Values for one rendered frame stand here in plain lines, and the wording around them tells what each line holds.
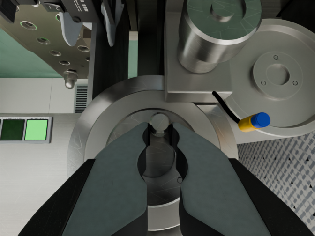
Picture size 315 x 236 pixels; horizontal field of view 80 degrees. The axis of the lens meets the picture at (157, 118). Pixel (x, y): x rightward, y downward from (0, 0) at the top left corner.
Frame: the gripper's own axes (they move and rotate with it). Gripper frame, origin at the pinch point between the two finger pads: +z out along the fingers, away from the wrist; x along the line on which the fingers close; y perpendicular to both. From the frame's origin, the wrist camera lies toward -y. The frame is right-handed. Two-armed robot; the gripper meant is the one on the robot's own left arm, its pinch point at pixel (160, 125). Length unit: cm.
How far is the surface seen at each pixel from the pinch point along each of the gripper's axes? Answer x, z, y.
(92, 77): -6.4, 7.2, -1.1
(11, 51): -175, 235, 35
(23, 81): -203, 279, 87
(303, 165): 17.2, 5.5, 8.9
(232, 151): 6.4, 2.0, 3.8
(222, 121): 5.7, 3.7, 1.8
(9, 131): -37, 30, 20
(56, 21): -16.7, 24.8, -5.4
